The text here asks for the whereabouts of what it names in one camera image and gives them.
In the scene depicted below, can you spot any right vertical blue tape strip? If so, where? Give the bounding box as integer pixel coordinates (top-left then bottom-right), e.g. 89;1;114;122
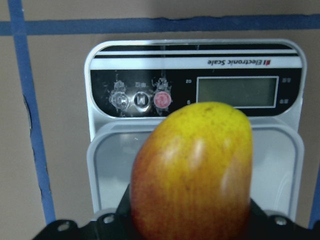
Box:
308;184;320;228

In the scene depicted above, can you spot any upper horizontal blue tape strip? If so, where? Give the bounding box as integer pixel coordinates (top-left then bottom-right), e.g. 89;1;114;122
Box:
0;14;320;36

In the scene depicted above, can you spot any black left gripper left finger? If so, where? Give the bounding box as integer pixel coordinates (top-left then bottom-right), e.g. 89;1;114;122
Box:
34;186;140;240

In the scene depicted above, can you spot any silver electronic kitchen scale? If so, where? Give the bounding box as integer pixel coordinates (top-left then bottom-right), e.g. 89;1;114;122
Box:
84;39;307;220

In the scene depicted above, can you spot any long vertical blue tape strip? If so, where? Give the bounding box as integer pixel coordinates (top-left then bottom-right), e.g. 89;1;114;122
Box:
7;0;56;224

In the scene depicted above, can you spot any yellow red mango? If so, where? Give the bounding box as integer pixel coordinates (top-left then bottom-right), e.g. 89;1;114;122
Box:
129;102;253;240

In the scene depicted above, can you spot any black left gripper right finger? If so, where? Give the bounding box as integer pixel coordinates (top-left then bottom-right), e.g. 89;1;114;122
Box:
246;199;320;240

